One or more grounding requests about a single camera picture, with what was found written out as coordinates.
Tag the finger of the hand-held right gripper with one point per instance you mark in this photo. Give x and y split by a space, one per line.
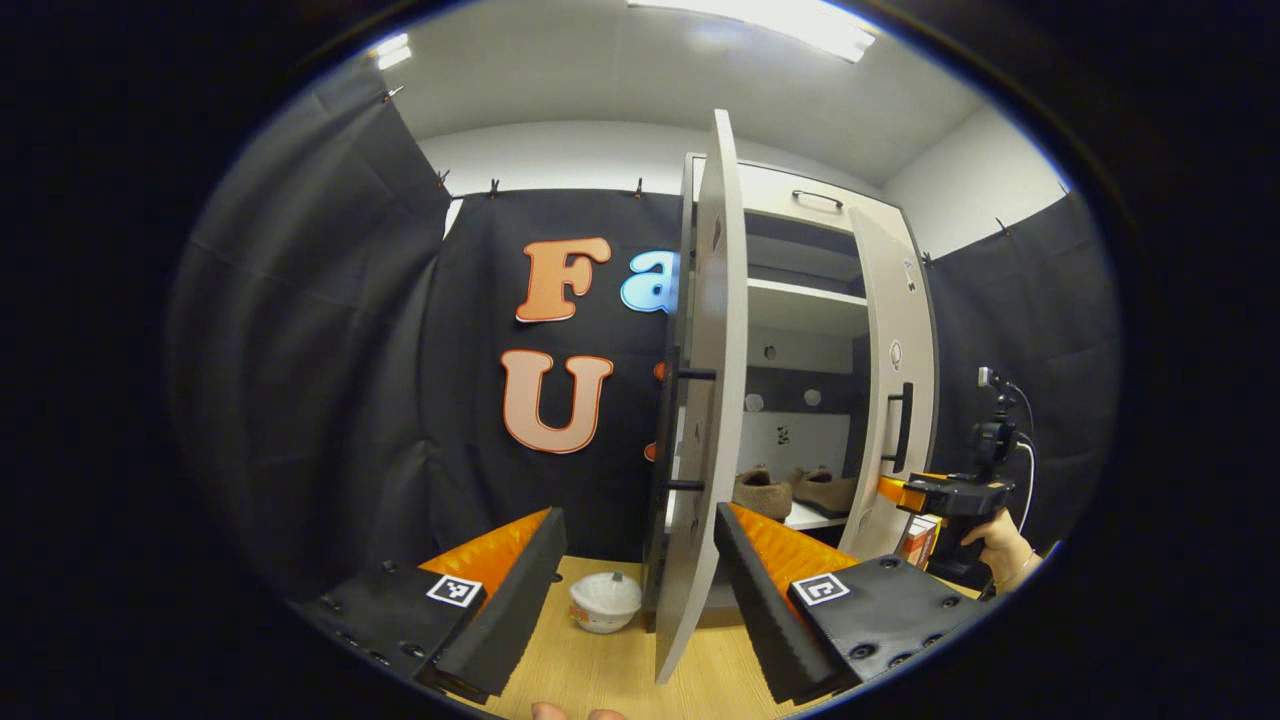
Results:
915 493

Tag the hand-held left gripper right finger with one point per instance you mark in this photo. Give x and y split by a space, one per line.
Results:
755 610

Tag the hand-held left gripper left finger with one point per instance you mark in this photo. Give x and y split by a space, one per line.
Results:
520 600

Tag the brown fuzzy shoe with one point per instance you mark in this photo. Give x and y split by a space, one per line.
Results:
825 492
762 495

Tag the white shoe cabinet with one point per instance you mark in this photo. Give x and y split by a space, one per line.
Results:
800 440

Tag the white cabinet door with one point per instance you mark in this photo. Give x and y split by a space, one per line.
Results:
895 310
722 300

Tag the white cabinet shelf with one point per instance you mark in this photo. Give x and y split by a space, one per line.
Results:
800 300

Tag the cream cabinet drawer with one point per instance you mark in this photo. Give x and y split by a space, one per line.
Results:
780 195

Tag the orange white box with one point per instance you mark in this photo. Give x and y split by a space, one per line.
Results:
918 545

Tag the white lidded bowl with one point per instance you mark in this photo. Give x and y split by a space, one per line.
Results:
605 600

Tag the black backdrop cloth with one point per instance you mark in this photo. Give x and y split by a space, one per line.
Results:
330 350
1040 300

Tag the ceiling light panel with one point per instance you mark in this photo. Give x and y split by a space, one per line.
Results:
390 50
780 20

